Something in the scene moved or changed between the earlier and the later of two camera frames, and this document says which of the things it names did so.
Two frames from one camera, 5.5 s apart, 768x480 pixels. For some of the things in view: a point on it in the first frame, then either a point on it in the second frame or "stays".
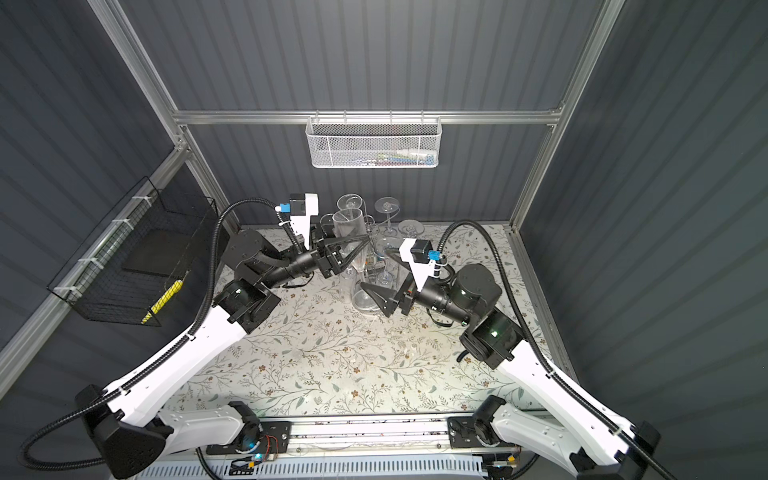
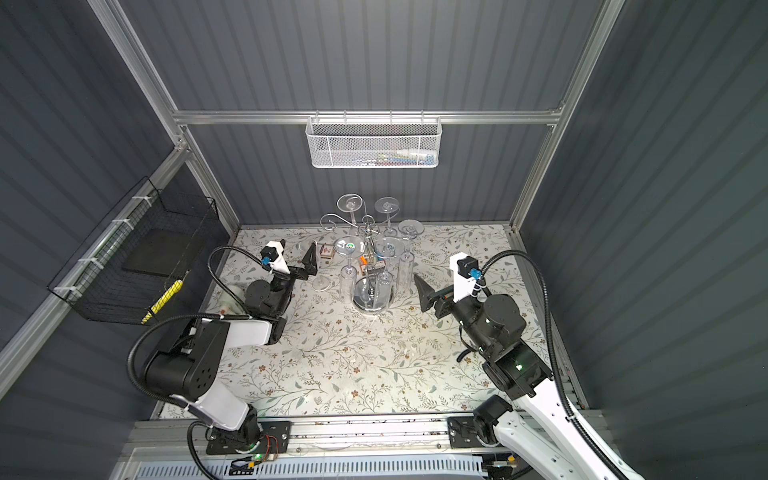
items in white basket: x=402 y=157 stays
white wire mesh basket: x=374 y=142 stays
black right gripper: x=408 y=296 → x=426 y=292
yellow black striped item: x=163 y=300 stays
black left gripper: x=326 y=259 → x=303 y=270
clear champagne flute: x=348 y=223 → x=321 y=283
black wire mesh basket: x=134 y=267 stays
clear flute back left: x=351 y=201 stays
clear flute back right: x=388 y=205 stays
